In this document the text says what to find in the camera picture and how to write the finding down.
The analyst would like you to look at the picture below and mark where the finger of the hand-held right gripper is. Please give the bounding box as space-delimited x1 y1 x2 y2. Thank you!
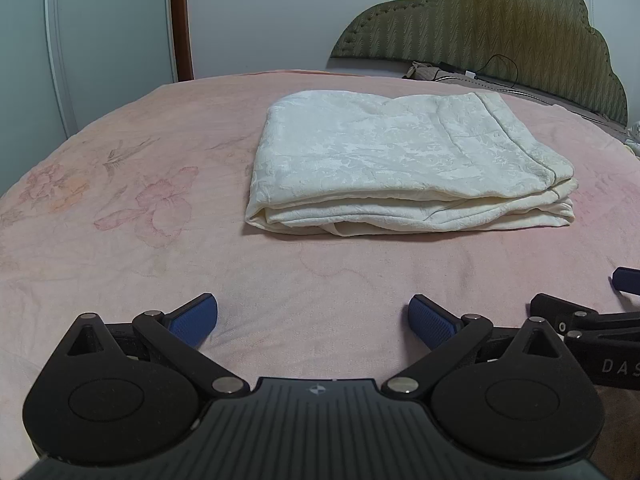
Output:
529 293 640 347
611 267 640 297

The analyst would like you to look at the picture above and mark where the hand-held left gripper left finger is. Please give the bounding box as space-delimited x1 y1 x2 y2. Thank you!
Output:
45 293 250 402

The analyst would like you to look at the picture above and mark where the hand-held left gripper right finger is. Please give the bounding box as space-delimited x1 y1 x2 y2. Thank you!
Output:
381 294 588 402

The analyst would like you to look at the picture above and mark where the cream blanket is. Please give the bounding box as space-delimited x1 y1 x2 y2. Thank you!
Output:
243 89 577 237

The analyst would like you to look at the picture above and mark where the pink floral blanket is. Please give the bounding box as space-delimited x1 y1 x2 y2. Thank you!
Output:
0 67 640 480

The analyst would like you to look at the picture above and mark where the white pillow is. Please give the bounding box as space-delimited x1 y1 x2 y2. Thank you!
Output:
622 119 640 157

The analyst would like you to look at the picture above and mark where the white flower-print wardrobe door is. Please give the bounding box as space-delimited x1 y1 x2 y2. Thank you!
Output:
44 0 179 138

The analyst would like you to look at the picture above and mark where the green padded headboard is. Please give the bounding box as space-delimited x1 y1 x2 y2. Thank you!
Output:
330 0 630 126

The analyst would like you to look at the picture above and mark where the black cable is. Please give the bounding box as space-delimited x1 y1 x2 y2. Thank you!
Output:
435 54 556 98

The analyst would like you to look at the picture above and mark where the wooden door frame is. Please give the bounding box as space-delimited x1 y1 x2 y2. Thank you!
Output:
169 0 195 82

